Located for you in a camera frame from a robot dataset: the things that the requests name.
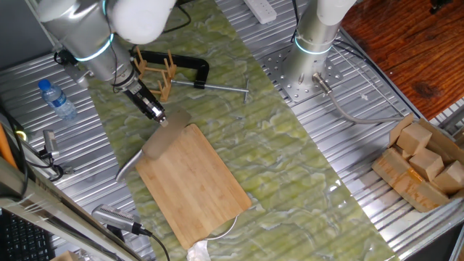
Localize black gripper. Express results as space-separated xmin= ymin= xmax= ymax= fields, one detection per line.
xmin=123 ymin=80 xmax=170 ymax=128

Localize stainless steel cleaver knife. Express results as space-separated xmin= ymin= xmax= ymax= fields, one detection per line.
xmin=115 ymin=108 xmax=192 ymax=182

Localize wooden knife rack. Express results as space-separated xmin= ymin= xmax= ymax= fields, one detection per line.
xmin=132 ymin=46 xmax=178 ymax=102

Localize black C-clamp with steel screw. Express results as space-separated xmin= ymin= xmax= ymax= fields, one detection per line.
xmin=139 ymin=49 xmax=251 ymax=105

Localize bamboo cutting board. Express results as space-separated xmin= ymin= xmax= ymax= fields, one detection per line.
xmin=134 ymin=123 xmax=253 ymax=250

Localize clear water bottle blue label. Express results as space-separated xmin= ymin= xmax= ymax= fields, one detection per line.
xmin=38 ymin=78 xmax=79 ymax=121

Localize silver ribbed handheld device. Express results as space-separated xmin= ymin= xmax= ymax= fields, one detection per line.
xmin=91 ymin=204 xmax=141 ymax=236

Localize green marble pattern mat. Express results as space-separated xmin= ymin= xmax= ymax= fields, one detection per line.
xmin=85 ymin=0 xmax=402 ymax=261

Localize crumpled white tissue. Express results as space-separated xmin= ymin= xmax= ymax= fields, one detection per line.
xmin=186 ymin=241 xmax=212 ymax=261

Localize white power strip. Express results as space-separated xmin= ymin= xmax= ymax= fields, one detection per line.
xmin=242 ymin=0 xmax=278 ymax=25

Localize slanted aluminium pole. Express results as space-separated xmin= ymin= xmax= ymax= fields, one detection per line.
xmin=24 ymin=0 xmax=61 ymax=51

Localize large light wooden block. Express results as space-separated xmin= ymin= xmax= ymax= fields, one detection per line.
xmin=50 ymin=249 xmax=79 ymax=261

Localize black keyboard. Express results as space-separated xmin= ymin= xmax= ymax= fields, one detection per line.
xmin=0 ymin=210 xmax=55 ymax=261

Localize brown cardboard box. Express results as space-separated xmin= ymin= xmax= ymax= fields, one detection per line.
xmin=371 ymin=112 xmax=464 ymax=213

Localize light wooden cube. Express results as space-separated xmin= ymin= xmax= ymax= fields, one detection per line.
xmin=408 ymin=147 xmax=445 ymax=182
xmin=396 ymin=123 xmax=433 ymax=157
xmin=433 ymin=160 xmax=464 ymax=195

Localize small black object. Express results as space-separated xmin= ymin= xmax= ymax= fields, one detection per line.
xmin=429 ymin=0 xmax=454 ymax=15

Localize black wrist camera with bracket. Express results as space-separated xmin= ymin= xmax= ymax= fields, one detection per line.
xmin=54 ymin=49 xmax=94 ymax=88

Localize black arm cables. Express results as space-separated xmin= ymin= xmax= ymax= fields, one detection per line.
xmin=103 ymin=0 xmax=192 ymax=94

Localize small camera on metal mount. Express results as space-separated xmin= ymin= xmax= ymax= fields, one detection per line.
xmin=38 ymin=129 xmax=75 ymax=182

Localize black cable ring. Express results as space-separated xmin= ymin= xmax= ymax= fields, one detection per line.
xmin=53 ymin=49 xmax=73 ymax=67

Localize black device cable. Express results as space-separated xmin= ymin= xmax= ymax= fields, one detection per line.
xmin=132 ymin=223 xmax=171 ymax=261

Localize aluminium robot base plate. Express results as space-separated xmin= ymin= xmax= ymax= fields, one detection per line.
xmin=259 ymin=46 xmax=345 ymax=103

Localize aluminium frame bar with bracket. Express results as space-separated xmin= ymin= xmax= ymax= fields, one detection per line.
xmin=0 ymin=155 xmax=146 ymax=261

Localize orange cable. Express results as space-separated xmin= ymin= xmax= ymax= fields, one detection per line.
xmin=0 ymin=123 xmax=18 ymax=170

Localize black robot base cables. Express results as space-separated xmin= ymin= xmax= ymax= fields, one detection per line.
xmin=289 ymin=0 xmax=301 ymax=46

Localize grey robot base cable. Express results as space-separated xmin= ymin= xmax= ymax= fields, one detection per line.
xmin=311 ymin=72 xmax=407 ymax=125

